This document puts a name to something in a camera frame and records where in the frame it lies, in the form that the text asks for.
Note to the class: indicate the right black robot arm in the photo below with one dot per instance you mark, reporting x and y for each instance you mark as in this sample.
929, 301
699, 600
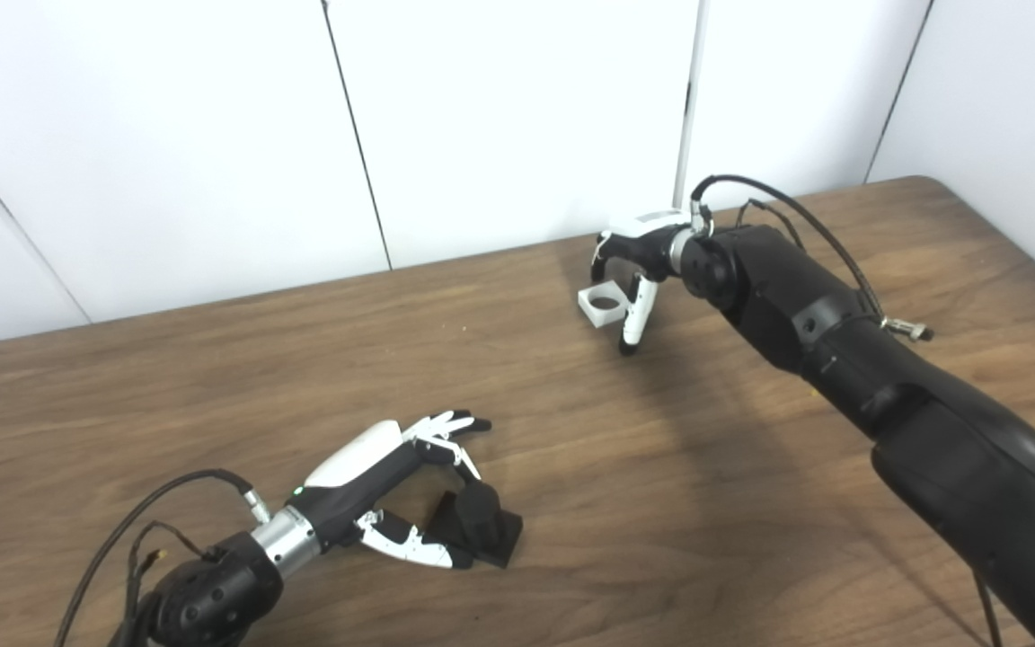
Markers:
886, 386

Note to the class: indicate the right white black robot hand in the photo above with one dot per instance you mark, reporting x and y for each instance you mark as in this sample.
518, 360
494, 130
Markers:
652, 243

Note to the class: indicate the black peg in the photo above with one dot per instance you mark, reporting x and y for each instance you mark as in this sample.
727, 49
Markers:
486, 526

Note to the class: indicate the white square piece with hole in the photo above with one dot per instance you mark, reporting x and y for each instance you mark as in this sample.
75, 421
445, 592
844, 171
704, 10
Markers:
591, 308

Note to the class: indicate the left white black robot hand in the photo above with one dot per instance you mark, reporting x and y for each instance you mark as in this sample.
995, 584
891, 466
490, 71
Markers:
347, 490

